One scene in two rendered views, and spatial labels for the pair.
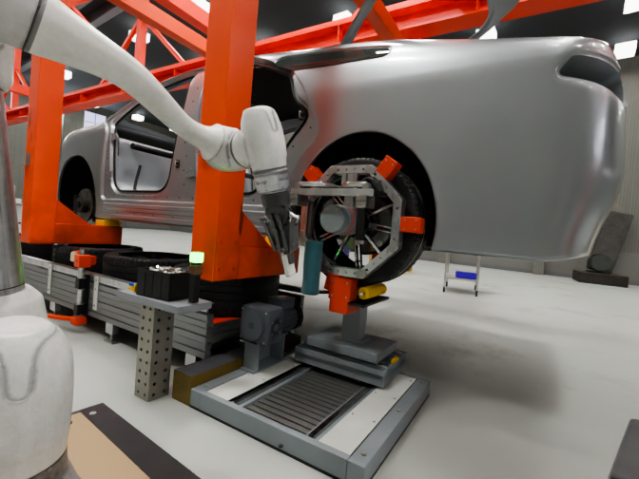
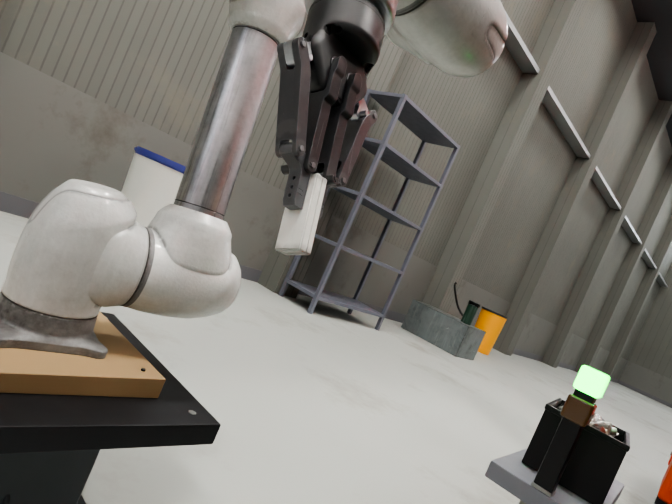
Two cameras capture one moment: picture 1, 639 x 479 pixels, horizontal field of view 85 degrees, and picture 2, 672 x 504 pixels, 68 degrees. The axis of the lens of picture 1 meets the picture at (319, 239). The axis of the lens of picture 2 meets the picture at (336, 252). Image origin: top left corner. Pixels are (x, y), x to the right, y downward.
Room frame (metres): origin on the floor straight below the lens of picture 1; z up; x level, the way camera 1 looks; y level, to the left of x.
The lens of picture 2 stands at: (1.06, -0.35, 0.68)
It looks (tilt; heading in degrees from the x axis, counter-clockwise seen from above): 1 degrees down; 96
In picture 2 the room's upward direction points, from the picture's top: 24 degrees clockwise
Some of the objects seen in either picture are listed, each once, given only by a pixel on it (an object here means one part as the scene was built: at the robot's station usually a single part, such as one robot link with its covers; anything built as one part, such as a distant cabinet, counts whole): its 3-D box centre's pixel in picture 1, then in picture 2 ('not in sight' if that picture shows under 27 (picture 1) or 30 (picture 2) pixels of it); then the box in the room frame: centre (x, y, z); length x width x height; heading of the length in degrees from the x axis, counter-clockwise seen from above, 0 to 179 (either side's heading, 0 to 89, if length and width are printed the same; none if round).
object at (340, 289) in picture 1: (346, 294); not in sight; (1.77, -0.16, 0.48); 0.16 x 0.12 x 0.17; 149
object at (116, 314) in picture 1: (139, 300); not in sight; (2.69, 1.35, 0.13); 2.47 x 0.85 x 0.27; 59
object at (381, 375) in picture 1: (351, 355); not in sight; (1.88, -0.23, 0.13); 0.50 x 0.36 x 0.10; 59
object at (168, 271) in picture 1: (165, 281); (579, 443); (1.52, 0.65, 0.51); 0.20 x 0.14 x 0.13; 64
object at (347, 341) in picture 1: (354, 320); not in sight; (1.88, -0.23, 0.32); 0.40 x 0.30 x 0.28; 59
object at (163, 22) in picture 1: (201, 59); not in sight; (3.84, 1.44, 2.54); 2.58 x 0.12 x 0.42; 149
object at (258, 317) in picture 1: (278, 330); not in sight; (1.81, 0.18, 0.26); 0.42 x 0.18 x 0.35; 149
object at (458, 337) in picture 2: not in sight; (446, 313); (1.94, 5.90, 0.39); 0.82 x 0.65 x 0.79; 145
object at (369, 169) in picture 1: (348, 220); not in sight; (1.73, -0.14, 0.85); 0.54 x 0.07 x 0.54; 59
